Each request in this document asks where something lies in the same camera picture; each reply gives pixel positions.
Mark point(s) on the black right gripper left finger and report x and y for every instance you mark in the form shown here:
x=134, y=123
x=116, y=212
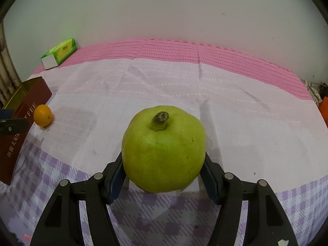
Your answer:
x=60, y=222

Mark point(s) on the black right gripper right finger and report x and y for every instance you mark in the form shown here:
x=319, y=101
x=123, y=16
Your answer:
x=267, y=222

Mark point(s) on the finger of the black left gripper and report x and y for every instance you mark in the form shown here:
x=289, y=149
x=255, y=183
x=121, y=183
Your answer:
x=12, y=125

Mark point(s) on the orange tangerine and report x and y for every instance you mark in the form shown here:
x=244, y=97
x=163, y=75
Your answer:
x=43, y=116

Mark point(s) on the green pear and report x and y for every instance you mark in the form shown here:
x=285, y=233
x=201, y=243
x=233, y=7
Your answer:
x=163, y=149

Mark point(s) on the gold rectangular metal tin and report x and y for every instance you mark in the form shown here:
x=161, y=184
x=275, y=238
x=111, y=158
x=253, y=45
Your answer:
x=24, y=101

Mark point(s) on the beige curtain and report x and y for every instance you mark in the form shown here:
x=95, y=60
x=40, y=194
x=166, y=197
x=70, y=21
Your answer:
x=9, y=79

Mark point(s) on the green white tissue box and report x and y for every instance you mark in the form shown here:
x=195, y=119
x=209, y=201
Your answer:
x=58, y=54

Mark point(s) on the red orange bag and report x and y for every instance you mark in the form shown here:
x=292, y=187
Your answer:
x=323, y=108

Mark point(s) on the pink purple checkered tablecloth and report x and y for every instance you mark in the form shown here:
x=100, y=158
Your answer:
x=260, y=123

